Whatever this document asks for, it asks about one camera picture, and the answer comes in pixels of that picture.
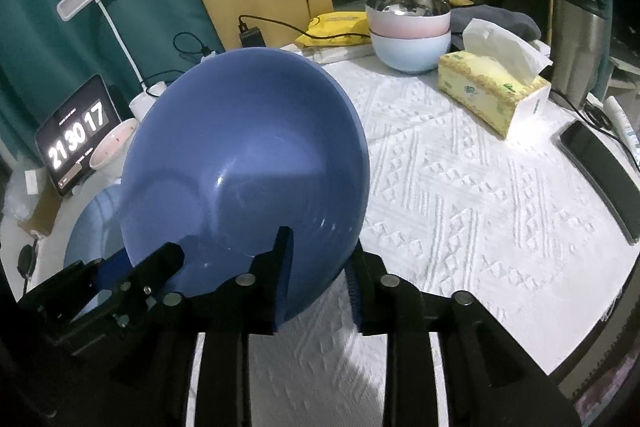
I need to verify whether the black charger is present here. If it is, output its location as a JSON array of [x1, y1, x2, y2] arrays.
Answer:
[[239, 24, 268, 48]]

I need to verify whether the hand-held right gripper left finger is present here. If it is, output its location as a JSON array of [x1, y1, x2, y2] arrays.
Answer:
[[60, 226, 296, 427]]

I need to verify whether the yellow tissue box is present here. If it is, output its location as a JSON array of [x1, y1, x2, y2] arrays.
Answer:
[[438, 18, 554, 140]]

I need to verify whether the thin black cable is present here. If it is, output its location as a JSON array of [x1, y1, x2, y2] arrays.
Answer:
[[547, 89, 640, 158]]

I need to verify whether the pink bowl with steel inside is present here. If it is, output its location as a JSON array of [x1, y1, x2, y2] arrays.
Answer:
[[365, 0, 452, 40]]

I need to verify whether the black charger cable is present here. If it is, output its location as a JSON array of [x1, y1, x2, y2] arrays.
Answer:
[[238, 14, 373, 45]]

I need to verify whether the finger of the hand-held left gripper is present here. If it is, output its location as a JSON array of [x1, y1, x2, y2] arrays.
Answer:
[[112, 243, 186, 332], [17, 251, 135, 343]]

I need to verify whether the black phone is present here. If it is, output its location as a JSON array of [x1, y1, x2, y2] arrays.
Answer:
[[557, 119, 640, 245]]

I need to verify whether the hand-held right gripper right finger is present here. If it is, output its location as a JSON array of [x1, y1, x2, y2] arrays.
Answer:
[[346, 241, 583, 427]]

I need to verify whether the black looped cable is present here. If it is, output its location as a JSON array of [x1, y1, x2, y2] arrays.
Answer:
[[174, 32, 215, 58]]

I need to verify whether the blue plate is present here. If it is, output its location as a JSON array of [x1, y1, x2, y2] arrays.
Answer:
[[63, 184, 132, 315]]

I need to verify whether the dark grey cloth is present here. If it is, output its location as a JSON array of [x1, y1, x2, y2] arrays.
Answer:
[[450, 4, 541, 48]]

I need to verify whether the black round device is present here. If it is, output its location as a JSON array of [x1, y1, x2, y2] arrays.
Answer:
[[17, 244, 38, 278]]

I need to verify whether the yellow wipes packet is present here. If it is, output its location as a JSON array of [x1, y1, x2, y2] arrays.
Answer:
[[295, 12, 373, 48]]

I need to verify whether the white flat packet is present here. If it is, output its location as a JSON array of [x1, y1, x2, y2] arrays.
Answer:
[[310, 43, 377, 64]]

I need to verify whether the pink speckled bowl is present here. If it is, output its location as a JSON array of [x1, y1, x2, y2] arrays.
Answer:
[[89, 118, 141, 182]]

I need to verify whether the cardboard box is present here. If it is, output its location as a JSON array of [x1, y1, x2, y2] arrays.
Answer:
[[17, 192, 63, 237]]

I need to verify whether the light blue bowl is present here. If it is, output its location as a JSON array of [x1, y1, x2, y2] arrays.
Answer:
[[370, 29, 452, 74]]

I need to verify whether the white tube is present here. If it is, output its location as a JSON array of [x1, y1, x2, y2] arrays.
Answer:
[[602, 97, 640, 168]]

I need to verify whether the stainless steel tumbler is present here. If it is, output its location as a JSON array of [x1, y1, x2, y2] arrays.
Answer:
[[550, 0, 613, 110]]

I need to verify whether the dark blue bowl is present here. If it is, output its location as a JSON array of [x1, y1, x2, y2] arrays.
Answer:
[[120, 48, 371, 325]]

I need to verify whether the black lamp cable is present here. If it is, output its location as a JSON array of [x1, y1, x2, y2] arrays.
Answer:
[[142, 71, 183, 98]]

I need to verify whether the tablet showing clock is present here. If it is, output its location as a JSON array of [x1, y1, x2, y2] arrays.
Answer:
[[34, 74, 123, 198]]

